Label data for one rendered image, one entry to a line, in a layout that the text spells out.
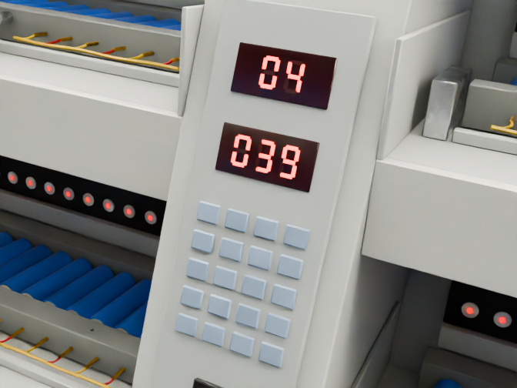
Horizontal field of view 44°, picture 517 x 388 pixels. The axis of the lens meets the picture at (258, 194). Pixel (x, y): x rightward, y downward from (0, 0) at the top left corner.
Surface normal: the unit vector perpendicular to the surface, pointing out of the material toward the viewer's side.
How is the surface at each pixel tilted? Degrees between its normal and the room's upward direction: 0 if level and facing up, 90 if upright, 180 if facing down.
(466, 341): 106
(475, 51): 90
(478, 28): 90
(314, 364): 90
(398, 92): 90
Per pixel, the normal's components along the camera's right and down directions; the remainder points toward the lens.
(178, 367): -0.38, 0.04
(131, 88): 0.09, -0.92
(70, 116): -0.42, 0.30
